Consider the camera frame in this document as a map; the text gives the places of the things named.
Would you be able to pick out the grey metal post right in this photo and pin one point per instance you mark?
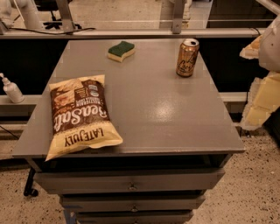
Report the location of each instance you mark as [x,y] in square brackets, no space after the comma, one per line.
[177,16]

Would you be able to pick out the green yellow sponge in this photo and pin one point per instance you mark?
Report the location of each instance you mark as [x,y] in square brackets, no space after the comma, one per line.
[121,51]

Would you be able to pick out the black office chair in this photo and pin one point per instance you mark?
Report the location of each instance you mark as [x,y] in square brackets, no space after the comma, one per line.
[55,20]

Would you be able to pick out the grey metal post left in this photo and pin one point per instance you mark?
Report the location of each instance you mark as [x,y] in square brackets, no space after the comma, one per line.
[65,14]

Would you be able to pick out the orange soda can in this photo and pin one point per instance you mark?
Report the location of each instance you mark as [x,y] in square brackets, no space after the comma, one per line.
[187,55]

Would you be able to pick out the grey top drawer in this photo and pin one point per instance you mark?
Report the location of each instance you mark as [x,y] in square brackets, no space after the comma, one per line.
[129,181]

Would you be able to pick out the white spray bottle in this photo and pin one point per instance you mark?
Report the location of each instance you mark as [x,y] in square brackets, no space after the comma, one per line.
[12,90]

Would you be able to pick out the Late July chips bag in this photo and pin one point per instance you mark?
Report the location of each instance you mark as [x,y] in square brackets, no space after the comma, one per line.
[80,117]

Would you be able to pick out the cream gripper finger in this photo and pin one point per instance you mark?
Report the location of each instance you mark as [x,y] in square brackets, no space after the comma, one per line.
[263,100]
[251,51]

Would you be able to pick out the black cart caster leg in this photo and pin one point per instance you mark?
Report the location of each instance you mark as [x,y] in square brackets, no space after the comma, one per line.
[28,189]

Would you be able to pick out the grey drawer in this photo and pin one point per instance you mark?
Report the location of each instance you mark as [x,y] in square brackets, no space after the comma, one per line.
[129,181]
[152,217]
[132,203]

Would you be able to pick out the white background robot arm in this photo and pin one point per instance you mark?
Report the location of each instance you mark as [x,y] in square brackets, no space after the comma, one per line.
[27,11]

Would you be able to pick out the grey bottom drawer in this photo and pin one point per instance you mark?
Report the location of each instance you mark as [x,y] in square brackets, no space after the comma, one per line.
[152,217]

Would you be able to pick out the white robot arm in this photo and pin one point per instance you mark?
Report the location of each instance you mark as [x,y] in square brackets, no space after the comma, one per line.
[269,51]

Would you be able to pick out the grey middle drawer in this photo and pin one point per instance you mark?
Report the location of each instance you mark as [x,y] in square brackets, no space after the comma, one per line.
[132,203]

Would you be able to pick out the grey metal post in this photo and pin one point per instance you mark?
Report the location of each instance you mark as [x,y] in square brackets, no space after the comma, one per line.
[65,14]
[177,16]

